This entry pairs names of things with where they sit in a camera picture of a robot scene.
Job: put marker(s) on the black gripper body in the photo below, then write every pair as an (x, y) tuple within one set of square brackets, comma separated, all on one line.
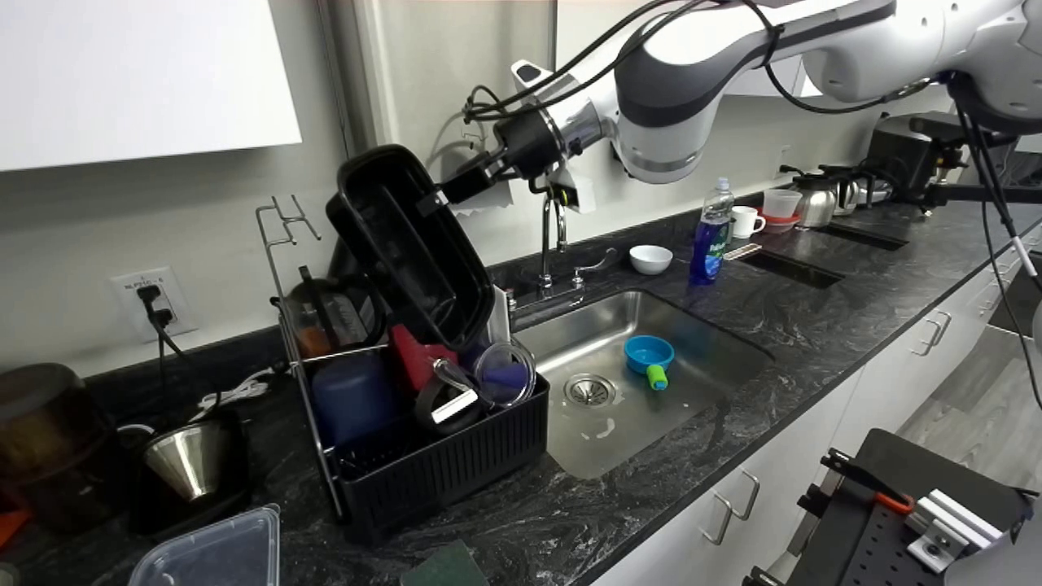
[(476, 173)]

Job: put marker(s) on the black rectangular plastic dish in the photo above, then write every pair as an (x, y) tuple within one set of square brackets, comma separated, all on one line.
[(417, 250)]

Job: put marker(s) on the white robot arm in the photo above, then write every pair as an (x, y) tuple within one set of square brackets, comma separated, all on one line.
[(760, 66)]

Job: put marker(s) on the chrome sink faucet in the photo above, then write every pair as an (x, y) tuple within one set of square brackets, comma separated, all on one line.
[(554, 238)]

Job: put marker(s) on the metal sink drain strainer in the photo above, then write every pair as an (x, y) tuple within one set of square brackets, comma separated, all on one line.
[(591, 393)]

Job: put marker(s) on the black dish rack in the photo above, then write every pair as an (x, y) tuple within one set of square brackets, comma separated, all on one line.
[(442, 467)]

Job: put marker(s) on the stainless steel sink basin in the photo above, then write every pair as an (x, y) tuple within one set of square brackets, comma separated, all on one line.
[(670, 361)]

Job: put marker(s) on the steel paper towel dispenser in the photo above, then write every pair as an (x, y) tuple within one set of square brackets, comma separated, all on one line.
[(434, 66)]

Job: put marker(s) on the white square plate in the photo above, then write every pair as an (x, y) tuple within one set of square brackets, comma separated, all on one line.
[(501, 314)]

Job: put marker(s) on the red plastic cup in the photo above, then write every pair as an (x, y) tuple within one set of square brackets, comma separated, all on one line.
[(417, 363)]

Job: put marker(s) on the glass jar orange contents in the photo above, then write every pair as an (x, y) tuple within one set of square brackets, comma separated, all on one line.
[(327, 320)]

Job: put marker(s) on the clear purple cup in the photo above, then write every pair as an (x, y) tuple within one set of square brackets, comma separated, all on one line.
[(501, 376)]

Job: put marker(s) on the small white bowl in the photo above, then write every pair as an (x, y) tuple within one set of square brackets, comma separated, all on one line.
[(651, 258)]

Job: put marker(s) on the dark blue plastic cup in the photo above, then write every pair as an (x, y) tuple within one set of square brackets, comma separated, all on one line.
[(351, 397)]

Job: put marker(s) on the clear plastic water bottle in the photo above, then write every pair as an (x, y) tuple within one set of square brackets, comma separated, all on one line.
[(712, 247)]

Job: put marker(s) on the pink clear container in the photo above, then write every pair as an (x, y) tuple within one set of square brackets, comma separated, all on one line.
[(782, 206)]

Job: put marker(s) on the metal kettle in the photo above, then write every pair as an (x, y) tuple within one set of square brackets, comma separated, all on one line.
[(817, 205)]

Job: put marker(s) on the metal cone coffee dripper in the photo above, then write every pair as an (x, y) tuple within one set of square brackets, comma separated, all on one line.
[(188, 459)]

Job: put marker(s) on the green yellow sponge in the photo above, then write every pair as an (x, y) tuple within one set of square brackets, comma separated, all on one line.
[(442, 569)]

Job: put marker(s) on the clear plastic tub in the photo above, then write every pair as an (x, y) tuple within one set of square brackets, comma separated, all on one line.
[(213, 556)]

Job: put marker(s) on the brown lidded container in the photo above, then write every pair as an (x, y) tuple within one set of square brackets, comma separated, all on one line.
[(42, 426)]

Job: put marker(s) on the black orange clamp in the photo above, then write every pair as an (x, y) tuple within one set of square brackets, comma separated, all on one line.
[(867, 490)]

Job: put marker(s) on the black mounting plate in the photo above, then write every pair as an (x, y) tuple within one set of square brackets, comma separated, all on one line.
[(955, 478)]

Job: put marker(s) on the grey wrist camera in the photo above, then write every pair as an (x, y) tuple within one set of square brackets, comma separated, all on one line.
[(529, 77)]

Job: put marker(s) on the white wall outlet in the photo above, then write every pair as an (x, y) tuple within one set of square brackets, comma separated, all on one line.
[(146, 300)]

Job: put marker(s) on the white wall cabinet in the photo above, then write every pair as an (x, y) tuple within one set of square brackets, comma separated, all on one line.
[(141, 77)]

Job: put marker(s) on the black camera on stand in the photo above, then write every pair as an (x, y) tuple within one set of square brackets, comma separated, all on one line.
[(921, 151)]

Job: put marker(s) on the aluminium bracket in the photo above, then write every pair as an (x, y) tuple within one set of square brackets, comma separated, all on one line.
[(955, 528)]

